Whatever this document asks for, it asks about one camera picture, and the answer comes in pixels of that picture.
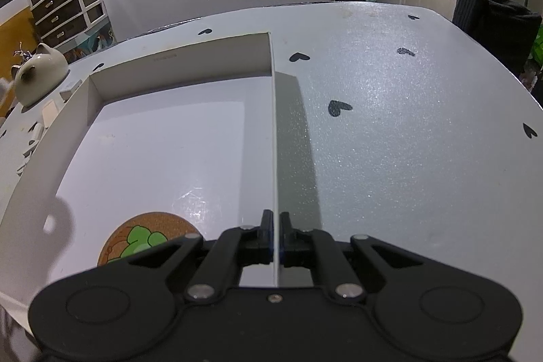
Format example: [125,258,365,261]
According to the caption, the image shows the grey heart-print tablecloth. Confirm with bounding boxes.
[0,1,543,362]

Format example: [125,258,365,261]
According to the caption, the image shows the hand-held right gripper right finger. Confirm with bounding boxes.
[279,211,426,304]

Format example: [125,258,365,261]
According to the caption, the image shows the black chair with dark cloth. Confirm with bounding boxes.
[452,0,543,76]

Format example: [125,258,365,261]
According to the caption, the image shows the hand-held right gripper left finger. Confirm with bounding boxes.
[127,209,274,304]

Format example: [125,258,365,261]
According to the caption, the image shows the small white block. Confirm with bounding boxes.
[59,79,84,103]

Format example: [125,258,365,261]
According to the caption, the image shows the cream ceramic cat pot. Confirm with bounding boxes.
[12,43,70,108]

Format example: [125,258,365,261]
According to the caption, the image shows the round cork coaster green print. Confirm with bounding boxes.
[97,212,206,267]

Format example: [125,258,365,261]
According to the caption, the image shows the white drawer cabinet dark drawers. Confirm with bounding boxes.
[31,0,107,49]

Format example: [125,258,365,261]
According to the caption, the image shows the white cardboard box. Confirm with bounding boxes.
[0,32,283,329]

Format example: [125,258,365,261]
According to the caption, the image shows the small beige tile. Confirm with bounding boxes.
[41,101,59,125]

